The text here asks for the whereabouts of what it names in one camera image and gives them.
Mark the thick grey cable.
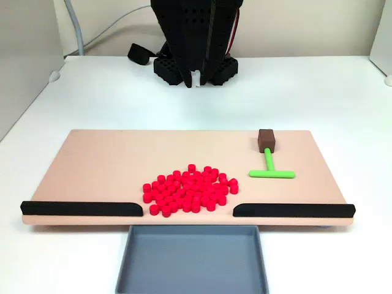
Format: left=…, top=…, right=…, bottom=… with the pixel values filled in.
left=63, top=0, right=86, bottom=58

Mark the black edge rail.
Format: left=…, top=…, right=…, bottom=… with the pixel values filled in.
left=20, top=200, right=144, bottom=218
left=232, top=203, right=356, bottom=218

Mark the peach work board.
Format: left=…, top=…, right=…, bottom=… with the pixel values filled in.
left=21, top=129, right=356, bottom=228

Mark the white enclosure panel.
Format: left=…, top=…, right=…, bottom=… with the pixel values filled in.
left=0, top=0, right=66, bottom=142
left=369, top=0, right=392, bottom=77

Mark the white red black servo cable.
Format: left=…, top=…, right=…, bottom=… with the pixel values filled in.
left=227, top=7, right=241, bottom=55

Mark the black clamp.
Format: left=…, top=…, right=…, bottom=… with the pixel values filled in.
left=127, top=42, right=157, bottom=66

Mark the grey plastic tray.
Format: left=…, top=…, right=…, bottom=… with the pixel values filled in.
left=115, top=225, right=270, bottom=294

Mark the green T tool brown handle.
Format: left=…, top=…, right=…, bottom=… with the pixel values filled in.
left=248, top=129, right=296, bottom=179

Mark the thin white cable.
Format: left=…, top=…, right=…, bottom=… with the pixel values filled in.
left=82, top=4, right=153, bottom=51

